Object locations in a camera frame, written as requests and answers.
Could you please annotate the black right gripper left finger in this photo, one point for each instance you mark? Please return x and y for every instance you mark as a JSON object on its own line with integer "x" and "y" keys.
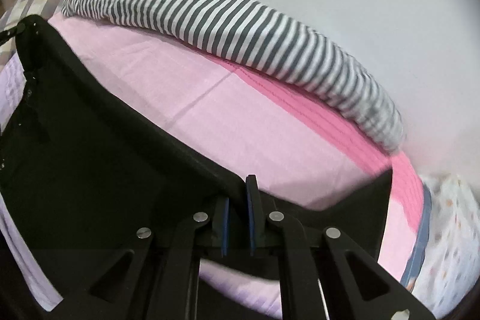
{"x": 158, "y": 278}

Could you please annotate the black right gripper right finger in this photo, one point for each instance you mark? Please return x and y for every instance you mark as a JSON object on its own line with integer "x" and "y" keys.
{"x": 327, "y": 260}

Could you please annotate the black denim pants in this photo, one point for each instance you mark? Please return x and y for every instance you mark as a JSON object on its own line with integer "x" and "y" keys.
{"x": 84, "y": 176}

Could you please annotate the pink purple plaid bedsheet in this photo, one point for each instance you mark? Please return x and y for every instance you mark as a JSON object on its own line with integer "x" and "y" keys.
{"x": 298, "y": 148}

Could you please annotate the white spotted cloth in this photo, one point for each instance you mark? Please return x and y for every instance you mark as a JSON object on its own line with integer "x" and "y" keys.
{"x": 451, "y": 265}

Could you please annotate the grey white striped blanket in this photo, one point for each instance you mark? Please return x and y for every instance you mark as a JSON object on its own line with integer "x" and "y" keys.
{"x": 254, "y": 35}

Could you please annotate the plaid beige purple pillow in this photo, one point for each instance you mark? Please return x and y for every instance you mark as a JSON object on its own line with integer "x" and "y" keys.
{"x": 23, "y": 8}

